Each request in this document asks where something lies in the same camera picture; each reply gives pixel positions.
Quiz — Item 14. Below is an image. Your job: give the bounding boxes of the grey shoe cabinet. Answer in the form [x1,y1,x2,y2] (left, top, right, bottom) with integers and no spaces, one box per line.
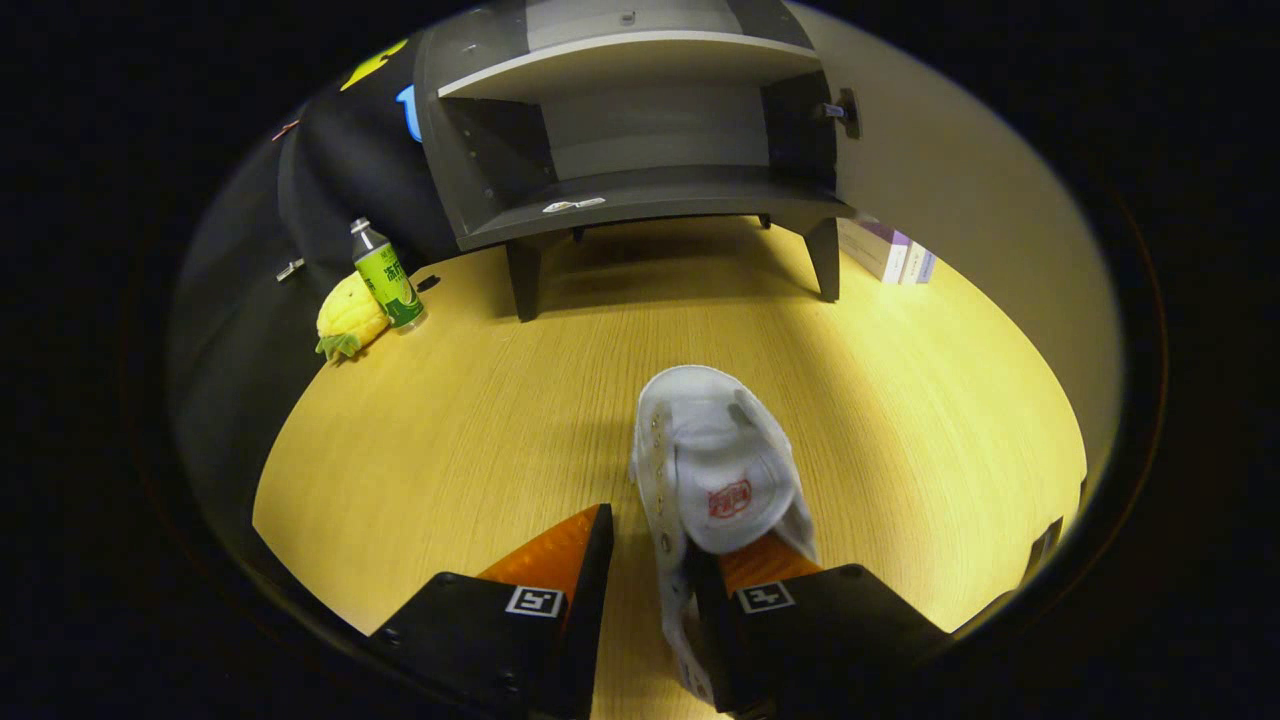
[413,0,861,323]

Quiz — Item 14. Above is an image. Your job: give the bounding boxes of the black backdrop cloth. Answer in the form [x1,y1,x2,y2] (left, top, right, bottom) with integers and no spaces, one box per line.
[168,38,463,561]

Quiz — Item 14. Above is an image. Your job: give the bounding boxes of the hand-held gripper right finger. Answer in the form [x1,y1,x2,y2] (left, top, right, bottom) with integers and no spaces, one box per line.
[690,530,951,716]

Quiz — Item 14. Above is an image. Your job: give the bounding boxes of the white canvas shoe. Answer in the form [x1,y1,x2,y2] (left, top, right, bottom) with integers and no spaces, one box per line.
[628,365,819,706]

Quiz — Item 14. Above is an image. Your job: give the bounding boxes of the green drink bottle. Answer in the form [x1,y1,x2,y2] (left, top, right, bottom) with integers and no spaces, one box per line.
[350,217,426,331]

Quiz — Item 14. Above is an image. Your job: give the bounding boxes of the yellow pineapple plush toy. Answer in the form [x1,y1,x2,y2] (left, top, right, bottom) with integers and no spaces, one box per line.
[315,270,393,363]

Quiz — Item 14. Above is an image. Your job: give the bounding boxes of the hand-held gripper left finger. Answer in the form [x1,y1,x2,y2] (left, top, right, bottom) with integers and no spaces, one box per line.
[368,503,615,720]

